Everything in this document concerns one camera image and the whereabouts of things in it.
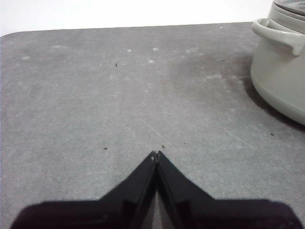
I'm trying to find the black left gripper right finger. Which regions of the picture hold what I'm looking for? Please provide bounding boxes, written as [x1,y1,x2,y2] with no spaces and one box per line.
[156,150,304,229]

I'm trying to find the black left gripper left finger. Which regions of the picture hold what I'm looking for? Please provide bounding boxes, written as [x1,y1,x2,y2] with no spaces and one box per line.
[10,150,158,229]

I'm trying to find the glass lid with green knob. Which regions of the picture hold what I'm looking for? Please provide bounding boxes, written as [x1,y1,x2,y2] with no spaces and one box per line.
[273,0,305,10]

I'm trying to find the sage green electric pot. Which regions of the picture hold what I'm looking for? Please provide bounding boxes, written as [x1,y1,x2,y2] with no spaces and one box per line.
[250,0,305,126]

